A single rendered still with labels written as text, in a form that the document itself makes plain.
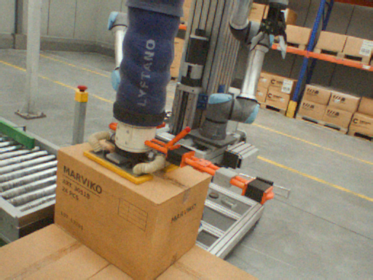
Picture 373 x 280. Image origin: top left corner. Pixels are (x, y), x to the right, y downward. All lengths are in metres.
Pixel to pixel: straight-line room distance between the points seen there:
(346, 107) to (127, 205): 7.21
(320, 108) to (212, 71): 6.47
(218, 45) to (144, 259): 1.19
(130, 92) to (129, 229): 0.55
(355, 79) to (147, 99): 8.44
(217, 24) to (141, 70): 0.74
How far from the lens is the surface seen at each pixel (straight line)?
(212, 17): 1.94
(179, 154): 1.28
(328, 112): 8.24
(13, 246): 1.65
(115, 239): 1.47
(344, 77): 9.52
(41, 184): 2.14
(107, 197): 1.41
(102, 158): 1.46
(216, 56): 1.91
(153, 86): 1.32
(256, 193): 1.18
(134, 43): 1.30
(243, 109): 1.72
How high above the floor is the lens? 1.56
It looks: 20 degrees down
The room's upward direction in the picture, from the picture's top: 12 degrees clockwise
